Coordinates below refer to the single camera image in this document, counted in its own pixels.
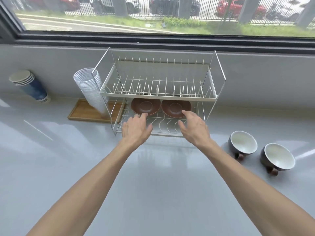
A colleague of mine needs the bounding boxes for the person's right forearm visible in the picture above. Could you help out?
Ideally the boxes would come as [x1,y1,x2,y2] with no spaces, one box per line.
[196,141,315,236]

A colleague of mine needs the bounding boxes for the person's left forearm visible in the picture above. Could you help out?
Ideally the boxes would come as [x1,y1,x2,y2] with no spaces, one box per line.
[26,139,146,236]

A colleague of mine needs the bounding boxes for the grey concrete pillar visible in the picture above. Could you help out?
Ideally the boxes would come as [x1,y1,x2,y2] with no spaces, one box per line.
[238,0,262,24]
[295,0,315,29]
[177,0,193,20]
[111,0,129,17]

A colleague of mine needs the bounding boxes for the grey ceramic cup white inside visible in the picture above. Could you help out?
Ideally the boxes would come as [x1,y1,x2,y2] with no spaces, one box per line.
[260,143,296,176]
[228,131,258,161]

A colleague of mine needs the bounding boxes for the green shrub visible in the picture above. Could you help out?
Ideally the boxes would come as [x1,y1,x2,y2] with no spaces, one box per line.
[162,17,208,29]

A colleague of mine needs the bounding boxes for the dark window frame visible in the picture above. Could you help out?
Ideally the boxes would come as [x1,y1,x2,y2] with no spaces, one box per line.
[0,0,315,56]

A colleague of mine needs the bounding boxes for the two-tier metal dish rack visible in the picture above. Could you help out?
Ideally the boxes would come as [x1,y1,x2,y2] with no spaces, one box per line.
[92,47,226,137]

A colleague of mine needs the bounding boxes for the black car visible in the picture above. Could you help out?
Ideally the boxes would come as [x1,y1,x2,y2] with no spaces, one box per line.
[149,0,201,16]

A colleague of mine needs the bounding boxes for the white car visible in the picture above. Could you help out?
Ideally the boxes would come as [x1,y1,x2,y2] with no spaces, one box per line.
[89,0,141,14]

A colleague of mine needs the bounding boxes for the stack of blue paper cups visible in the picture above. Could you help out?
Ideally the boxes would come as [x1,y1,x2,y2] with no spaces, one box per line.
[9,70,51,104]

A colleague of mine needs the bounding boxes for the person's right hand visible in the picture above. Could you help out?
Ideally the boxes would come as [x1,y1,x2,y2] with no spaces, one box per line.
[178,110,212,147]

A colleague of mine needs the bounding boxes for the wooden tray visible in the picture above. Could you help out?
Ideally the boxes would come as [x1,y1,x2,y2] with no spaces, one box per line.
[68,99,126,123]

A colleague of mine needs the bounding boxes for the red car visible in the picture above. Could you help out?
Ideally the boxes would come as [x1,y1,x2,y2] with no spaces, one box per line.
[215,0,268,19]
[25,0,82,10]

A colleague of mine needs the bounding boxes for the black metal fence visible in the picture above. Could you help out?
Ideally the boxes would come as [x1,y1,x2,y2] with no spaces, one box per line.
[15,0,315,23]

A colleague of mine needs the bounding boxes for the person's left hand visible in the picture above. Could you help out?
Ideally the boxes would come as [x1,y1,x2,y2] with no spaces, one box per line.
[121,112,153,146]

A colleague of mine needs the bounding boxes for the brown ceramic saucer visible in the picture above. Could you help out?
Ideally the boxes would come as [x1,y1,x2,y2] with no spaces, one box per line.
[161,99,192,119]
[131,98,162,116]

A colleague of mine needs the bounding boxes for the stack of clear plastic cups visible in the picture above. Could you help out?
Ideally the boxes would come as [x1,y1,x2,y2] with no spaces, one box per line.
[73,68,110,119]

